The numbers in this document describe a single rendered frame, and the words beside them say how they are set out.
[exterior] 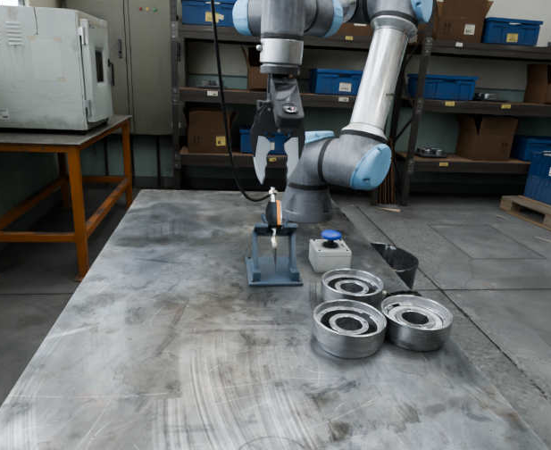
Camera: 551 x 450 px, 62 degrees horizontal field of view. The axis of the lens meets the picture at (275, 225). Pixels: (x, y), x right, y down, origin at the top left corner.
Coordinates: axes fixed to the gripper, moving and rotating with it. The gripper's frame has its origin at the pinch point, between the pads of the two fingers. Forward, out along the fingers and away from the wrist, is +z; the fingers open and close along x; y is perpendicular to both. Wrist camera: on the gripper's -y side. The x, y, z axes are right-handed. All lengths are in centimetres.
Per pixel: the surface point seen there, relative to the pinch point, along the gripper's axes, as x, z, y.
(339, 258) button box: -13.2, 15.0, -3.1
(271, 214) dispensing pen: 0.6, 6.4, -2.4
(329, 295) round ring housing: -7.5, 15.4, -17.8
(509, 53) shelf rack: -247, -45, 319
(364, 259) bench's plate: -20.8, 18.1, 3.7
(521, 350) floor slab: -131, 98, 82
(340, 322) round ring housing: -7.7, 16.1, -25.0
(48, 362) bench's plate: 32.5, 18.2, -29.9
